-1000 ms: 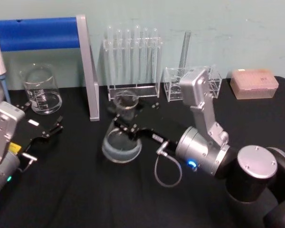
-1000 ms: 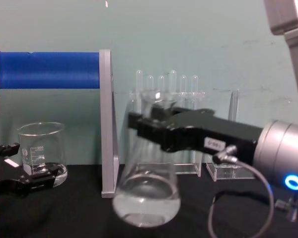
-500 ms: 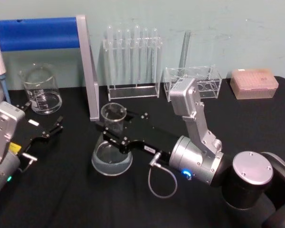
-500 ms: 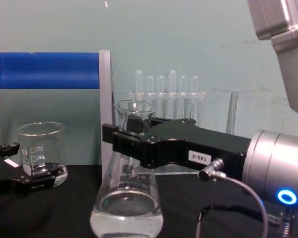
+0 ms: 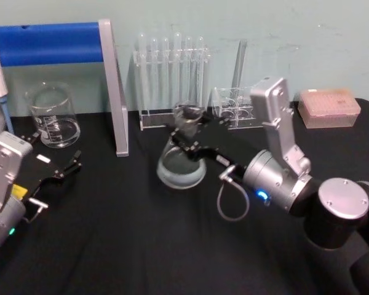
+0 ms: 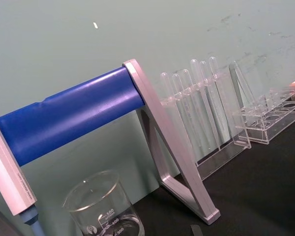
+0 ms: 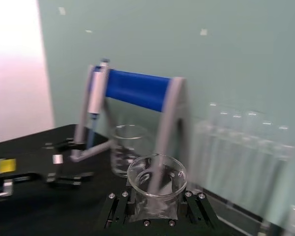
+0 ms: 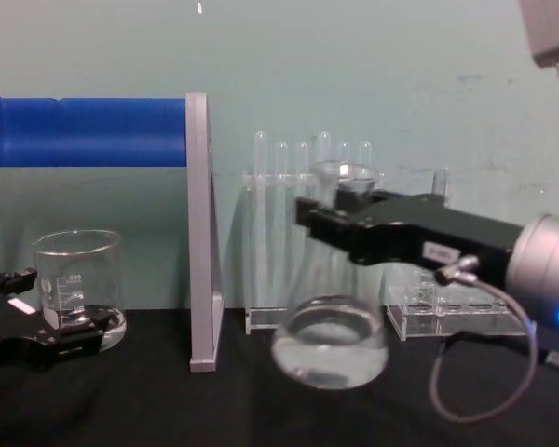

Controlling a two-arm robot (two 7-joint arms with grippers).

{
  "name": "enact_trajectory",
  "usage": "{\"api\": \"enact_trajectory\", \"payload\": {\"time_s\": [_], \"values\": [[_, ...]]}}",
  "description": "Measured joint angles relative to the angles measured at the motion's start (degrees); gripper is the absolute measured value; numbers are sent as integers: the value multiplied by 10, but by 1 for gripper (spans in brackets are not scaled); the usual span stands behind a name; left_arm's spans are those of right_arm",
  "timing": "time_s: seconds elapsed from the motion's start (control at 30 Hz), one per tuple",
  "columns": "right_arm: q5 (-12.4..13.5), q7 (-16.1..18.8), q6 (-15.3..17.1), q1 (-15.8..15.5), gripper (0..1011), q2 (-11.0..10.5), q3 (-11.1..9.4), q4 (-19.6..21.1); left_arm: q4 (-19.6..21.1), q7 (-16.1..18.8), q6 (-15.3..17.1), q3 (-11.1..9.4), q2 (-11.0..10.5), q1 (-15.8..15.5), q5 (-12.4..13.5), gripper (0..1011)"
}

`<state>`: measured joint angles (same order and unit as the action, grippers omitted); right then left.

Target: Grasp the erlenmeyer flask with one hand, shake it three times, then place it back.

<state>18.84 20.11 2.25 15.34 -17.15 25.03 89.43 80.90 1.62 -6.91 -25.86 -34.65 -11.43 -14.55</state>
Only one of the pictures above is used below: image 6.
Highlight clear acrylic pipette rack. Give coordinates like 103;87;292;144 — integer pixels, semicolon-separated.
159;60;252;181

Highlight blue bar silver pipette stand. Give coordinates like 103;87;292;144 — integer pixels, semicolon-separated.
0;59;221;226

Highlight grey pipette with blue tip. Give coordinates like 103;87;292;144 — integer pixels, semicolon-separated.
0;112;43;236

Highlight black table cloth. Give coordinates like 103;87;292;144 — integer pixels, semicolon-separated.
131;104;295;236

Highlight clear glass beaker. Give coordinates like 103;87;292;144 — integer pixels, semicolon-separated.
62;169;146;236

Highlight clear acrylic test tube rack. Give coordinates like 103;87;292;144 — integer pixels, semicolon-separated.
240;86;295;145

